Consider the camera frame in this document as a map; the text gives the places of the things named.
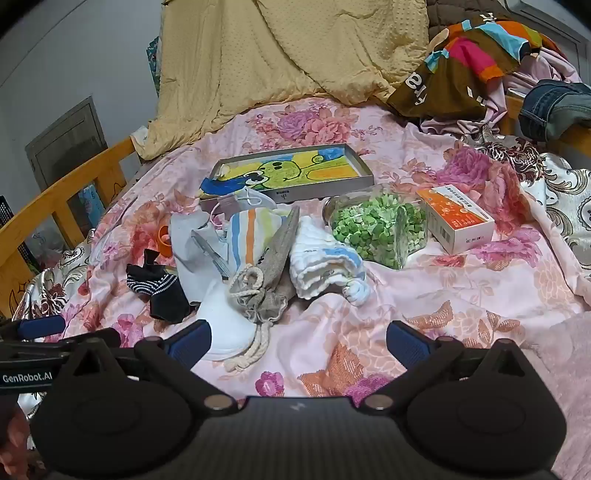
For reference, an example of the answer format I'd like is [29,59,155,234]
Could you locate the light grey cloth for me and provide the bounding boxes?
[168,210,232,308]

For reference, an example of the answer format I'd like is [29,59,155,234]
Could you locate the pale pink fleece cloth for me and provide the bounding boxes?
[517,314,591,467]

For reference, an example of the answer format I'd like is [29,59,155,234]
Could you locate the white face mask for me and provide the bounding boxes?
[238,186,275,209]

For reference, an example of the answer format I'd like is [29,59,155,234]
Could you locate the grey beige knit sock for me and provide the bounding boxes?
[229,205,301,324]

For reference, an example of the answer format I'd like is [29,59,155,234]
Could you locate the brown quilt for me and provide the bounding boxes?
[425,0,509,28]

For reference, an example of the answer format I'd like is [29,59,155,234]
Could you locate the brown multicoloured garment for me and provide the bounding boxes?
[387,14,546,118]

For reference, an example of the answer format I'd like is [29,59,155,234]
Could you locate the black striped sock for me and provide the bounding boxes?
[126,249,192,323]

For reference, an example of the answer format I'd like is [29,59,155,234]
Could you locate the teal wall poster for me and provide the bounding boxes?
[147,37,162,97]

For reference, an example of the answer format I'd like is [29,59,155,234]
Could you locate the pale pink clothing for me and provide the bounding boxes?
[420,46,583,137]

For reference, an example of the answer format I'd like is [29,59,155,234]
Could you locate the white drawstring bag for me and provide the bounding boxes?
[194,277,273,372]

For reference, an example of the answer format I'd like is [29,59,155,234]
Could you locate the striped white sock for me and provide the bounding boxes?
[228,208,289,273]

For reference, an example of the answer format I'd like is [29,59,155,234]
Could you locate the blue jeans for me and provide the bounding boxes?
[518,79,591,144]

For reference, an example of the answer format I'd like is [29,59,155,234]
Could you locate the orange plastic cup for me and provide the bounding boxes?
[157,224,175,256]

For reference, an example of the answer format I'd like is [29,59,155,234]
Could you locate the grey flat packet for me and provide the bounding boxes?
[216,195,242,219]

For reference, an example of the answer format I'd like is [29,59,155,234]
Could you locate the grey box with cartoon print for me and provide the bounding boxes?
[199,144,375,206]

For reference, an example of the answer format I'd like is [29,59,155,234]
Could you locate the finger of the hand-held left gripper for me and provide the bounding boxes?
[0,315,66,341]

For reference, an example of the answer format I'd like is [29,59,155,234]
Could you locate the orange and white medicine box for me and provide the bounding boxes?
[417,185,496,256]

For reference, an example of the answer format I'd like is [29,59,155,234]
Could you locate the person's left hand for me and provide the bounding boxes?
[0,401,32,468]

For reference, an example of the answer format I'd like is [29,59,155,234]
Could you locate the blue hanging cloth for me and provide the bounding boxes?
[76,185,100,217]

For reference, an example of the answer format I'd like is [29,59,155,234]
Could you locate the wooden bed rail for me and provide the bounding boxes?
[0,137,137,319]
[501,90,591,160]

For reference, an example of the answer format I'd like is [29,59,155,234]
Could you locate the pink floral bed sheet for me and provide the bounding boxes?
[18,95,591,416]

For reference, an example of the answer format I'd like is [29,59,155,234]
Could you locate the grey wall hatch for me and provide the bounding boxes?
[25,96,108,190]

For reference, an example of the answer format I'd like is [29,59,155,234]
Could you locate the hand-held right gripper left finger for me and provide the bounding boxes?
[60,318,237,412]

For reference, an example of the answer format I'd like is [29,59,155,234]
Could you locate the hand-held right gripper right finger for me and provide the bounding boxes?
[360,319,537,412]

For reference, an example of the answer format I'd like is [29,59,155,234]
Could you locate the beige quilted blanket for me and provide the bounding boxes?
[139,0,432,161]

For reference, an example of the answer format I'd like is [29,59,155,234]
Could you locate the white towel with blue stripe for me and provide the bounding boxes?
[290,216,372,308]

